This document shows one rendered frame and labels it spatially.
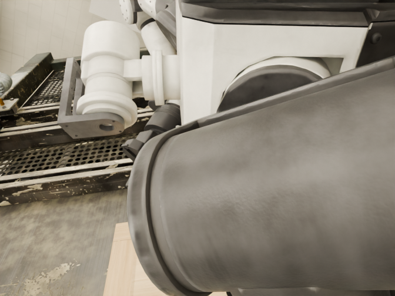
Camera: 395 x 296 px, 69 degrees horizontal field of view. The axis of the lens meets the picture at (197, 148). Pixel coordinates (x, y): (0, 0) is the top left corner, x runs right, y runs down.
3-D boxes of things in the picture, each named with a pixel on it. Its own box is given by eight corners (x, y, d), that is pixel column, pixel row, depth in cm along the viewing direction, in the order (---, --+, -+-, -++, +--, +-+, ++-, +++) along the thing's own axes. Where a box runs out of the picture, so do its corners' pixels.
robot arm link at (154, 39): (149, 75, 76) (123, 9, 77) (184, 66, 79) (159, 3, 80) (154, 56, 66) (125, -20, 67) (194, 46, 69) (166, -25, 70)
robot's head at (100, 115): (129, 41, 31) (60, 49, 32) (127, 108, 28) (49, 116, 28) (143, 77, 37) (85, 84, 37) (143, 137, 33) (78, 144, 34)
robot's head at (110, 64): (156, 20, 33) (76, 20, 32) (156, 93, 29) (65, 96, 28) (159, 60, 39) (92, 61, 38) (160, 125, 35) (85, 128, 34)
